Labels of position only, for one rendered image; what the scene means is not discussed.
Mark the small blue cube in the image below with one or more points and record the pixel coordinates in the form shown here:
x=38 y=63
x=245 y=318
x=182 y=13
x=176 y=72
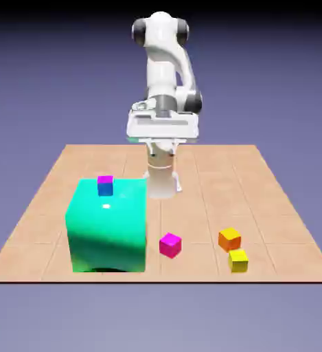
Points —
x=105 y=188

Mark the large teal box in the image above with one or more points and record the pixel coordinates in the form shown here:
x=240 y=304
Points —
x=105 y=225

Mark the small orange cube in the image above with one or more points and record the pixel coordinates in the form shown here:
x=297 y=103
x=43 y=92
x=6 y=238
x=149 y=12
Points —
x=229 y=239

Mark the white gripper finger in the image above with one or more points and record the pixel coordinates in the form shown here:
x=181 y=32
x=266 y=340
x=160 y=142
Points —
x=172 y=148
x=151 y=148

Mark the small magenta cube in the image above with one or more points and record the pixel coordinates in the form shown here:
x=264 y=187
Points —
x=170 y=246

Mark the small yellow cube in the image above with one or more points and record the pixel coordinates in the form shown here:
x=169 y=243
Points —
x=238 y=261

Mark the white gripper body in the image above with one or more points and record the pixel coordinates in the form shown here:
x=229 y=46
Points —
x=163 y=126

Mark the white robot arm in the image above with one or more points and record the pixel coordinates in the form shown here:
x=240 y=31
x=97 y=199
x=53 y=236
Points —
x=160 y=55

